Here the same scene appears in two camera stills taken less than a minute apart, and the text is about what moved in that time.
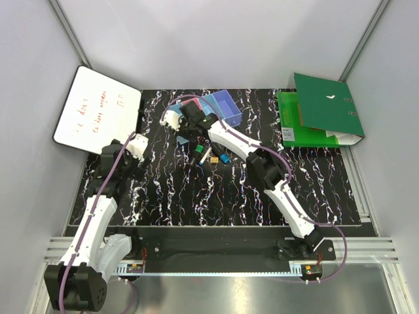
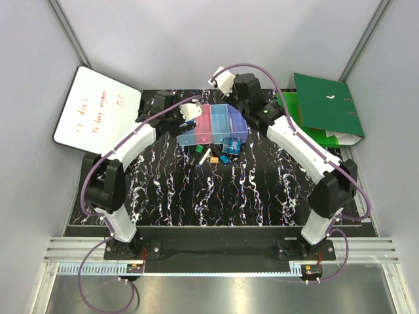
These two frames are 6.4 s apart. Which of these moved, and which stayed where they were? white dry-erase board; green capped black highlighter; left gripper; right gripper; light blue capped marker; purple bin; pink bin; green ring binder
Moved: pink bin; right gripper; purple bin; left gripper
Stayed: green ring binder; green capped black highlighter; light blue capped marker; white dry-erase board
